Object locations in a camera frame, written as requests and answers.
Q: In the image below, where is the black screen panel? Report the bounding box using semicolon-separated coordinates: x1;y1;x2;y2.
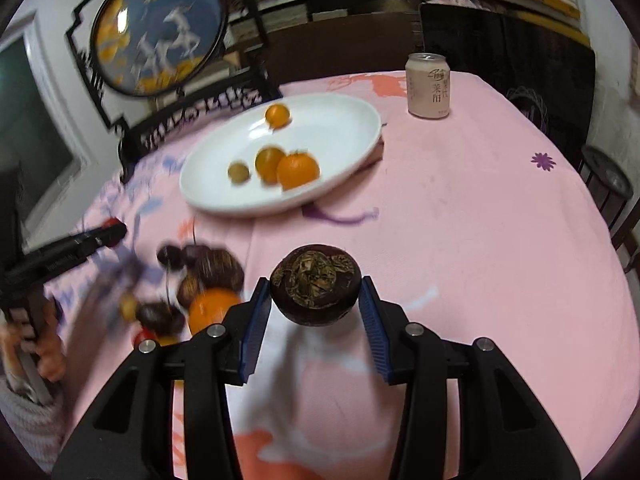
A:
420;2;596;166

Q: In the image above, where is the person's left hand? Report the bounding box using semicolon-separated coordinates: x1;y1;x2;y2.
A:
1;299;66;382

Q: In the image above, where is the dark wooden chair right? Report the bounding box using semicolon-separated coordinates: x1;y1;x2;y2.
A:
612;216;639;274

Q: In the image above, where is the yellow orange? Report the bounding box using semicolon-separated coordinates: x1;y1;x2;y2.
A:
254;145;285;185
265;103;291;129

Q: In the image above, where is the pink printed tablecloth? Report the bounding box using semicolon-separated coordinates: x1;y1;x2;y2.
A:
49;72;639;479

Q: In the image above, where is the brown water chestnut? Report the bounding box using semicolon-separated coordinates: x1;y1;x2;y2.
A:
176;273;204;310

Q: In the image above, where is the dark cherry with stem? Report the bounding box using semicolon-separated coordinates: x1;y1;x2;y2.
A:
181;219;209;271

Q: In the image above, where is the large mandarin orange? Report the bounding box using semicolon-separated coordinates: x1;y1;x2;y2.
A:
188;288;242;335

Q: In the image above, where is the round deer painting screen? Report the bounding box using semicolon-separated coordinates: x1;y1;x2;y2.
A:
90;0;228;98

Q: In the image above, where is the window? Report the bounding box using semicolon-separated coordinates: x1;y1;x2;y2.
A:
1;12;94;237

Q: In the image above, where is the pink beverage can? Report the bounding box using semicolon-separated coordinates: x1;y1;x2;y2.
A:
406;52;450;119

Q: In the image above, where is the white knitted sleeve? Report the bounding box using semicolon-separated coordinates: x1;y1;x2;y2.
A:
1;374;65;474

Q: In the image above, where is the red cherry tomato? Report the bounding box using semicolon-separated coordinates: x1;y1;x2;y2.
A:
102;217;126;248
132;327;158;349

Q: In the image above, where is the mandarin orange with stem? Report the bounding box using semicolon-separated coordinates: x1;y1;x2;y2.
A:
276;152;320;191

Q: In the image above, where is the dark oblong plum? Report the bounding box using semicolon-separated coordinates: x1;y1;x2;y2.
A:
136;301;186;337

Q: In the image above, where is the large dark dried fruit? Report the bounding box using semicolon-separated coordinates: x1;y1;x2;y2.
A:
269;244;362;326

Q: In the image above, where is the dark wrinkled passion fruit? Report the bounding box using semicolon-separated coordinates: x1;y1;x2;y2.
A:
195;248;245;292

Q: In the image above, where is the brown longan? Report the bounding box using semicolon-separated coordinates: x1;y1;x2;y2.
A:
228;162;252;185
118;292;139;323

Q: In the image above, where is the round black stool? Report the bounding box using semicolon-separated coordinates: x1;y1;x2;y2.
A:
578;145;634;231

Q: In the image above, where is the white oval plate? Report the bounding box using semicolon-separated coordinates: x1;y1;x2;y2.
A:
179;93;382;218

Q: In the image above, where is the black carved wooden stand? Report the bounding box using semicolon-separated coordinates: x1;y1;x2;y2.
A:
65;0;282;183

